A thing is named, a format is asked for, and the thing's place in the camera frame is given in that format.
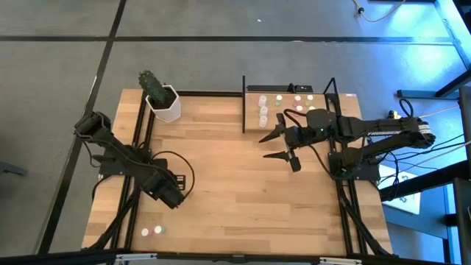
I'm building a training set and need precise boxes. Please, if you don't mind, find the silver aluminium bracket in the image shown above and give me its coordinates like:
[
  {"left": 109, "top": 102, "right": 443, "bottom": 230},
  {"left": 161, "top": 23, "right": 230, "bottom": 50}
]
[
  {"left": 114, "top": 252, "right": 158, "bottom": 264},
  {"left": 319, "top": 256, "right": 364, "bottom": 265}
]

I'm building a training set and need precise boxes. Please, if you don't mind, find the black desk frame beam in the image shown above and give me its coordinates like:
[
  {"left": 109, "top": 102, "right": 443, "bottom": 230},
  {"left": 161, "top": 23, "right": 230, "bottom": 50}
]
[
  {"left": 436, "top": 68, "right": 471, "bottom": 99},
  {"left": 378, "top": 160, "right": 471, "bottom": 202}
]

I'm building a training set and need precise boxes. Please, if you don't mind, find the yellow extension cable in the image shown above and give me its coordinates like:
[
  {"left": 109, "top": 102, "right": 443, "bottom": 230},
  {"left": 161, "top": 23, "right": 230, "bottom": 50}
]
[{"left": 419, "top": 105, "right": 461, "bottom": 119}]

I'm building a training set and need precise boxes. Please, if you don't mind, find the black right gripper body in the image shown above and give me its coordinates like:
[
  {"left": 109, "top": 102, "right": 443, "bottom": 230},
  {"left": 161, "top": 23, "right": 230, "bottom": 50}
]
[{"left": 275, "top": 112, "right": 338, "bottom": 174}]

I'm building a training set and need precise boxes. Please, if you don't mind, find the black right wrist camera housing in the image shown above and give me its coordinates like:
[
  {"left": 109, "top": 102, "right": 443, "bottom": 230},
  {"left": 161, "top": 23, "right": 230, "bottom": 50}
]
[{"left": 305, "top": 107, "right": 336, "bottom": 128}]

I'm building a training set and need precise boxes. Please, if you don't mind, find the dark green cactus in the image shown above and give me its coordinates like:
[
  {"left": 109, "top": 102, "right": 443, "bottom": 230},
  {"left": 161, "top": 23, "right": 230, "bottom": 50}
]
[{"left": 138, "top": 70, "right": 166, "bottom": 104}]

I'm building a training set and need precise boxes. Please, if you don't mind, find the white hexagonal plant pot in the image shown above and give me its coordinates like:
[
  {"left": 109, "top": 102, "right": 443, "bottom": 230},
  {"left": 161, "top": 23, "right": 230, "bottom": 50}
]
[{"left": 145, "top": 84, "right": 182, "bottom": 123}]

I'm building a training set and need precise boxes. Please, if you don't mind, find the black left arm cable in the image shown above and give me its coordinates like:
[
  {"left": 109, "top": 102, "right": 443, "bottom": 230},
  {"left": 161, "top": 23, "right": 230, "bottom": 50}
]
[{"left": 149, "top": 149, "right": 196, "bottom": 202}]

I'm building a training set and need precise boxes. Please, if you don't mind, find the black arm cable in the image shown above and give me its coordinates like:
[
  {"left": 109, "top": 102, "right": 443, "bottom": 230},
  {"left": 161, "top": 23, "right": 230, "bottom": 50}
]
[
  {"left": 149, "top": 149, "right": 196, "bottom": 202},
  {"left": 399, "top": 97, "right": 415, "bottom": 118}
]

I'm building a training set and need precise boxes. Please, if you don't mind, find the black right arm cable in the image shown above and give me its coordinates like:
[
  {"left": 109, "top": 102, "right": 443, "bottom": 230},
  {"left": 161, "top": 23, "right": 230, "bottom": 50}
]
[{"left": 399, "top": 97, "right": 415, "bottom": 118}]

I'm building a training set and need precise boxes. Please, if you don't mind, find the blue desk frame beam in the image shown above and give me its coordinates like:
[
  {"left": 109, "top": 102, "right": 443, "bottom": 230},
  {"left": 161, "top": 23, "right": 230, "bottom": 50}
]
[
  {"left": 433, "top": 0, "right": 471, "bottom": 71},
  {"left": 396, "top": 89, "right": 461, "bottom": 99}
]

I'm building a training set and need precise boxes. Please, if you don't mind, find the black diagonal frame brace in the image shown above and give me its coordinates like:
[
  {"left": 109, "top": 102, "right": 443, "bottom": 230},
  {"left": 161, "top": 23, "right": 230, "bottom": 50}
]
[
  {"left": 89, "top": 195, "right": 140, "bottom": 251},
  {"left": 338, "top": 191, "right": 392, "bottom": 256}
]

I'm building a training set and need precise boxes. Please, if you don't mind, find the black frame rail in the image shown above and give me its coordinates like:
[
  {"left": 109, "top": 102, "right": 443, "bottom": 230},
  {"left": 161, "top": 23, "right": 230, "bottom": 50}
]
[
  {"left": 124, "top": 108, "right": 156, "bottom": 251},
  {"left": 333, "top": 92, "right": 369, "bottom": 255},
  {"left": 325, "top": 92, "right": 351, "bottom": 255},
  {"left": 109, "top": 90, "right": 148, "bottom": 251}
]

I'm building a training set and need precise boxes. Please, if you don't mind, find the white paper sign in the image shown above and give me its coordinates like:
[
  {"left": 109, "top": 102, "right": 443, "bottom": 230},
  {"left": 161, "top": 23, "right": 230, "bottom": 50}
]
[{"left": 378, "top": 164, "right": 422, "bottom": 216}]

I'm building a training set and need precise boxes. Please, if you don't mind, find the long black bar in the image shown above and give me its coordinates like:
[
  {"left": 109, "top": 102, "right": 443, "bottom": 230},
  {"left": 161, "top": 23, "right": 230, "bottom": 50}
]
[{"left": 247, "top": 84, "right": 314, "bottom": 93}]

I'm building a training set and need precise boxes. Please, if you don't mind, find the grey floor object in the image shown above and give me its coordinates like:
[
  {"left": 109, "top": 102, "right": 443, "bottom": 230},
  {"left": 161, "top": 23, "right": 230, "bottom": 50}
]
[{"left": 0, "top": 160, "right": 29, "bottom": 177}]

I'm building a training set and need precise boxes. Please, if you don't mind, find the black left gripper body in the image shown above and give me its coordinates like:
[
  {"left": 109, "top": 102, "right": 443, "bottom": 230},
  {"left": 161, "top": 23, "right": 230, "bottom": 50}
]
[{"left": 141, "top": 171, "right": 185, "bottom": 210}]

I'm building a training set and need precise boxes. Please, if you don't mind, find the wooden shelf with black frame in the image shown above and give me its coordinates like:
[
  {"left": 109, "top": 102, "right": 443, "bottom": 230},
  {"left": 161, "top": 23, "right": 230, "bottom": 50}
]
[{"left": 241, "top": 75, "right": 339, "bottom": 134}]

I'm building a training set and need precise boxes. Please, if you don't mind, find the orange floor cable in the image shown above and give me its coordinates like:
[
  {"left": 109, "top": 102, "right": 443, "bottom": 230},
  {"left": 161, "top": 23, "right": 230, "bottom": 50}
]
[{"left": 352, "top": 0, "right": 408, "bottom": 23}]

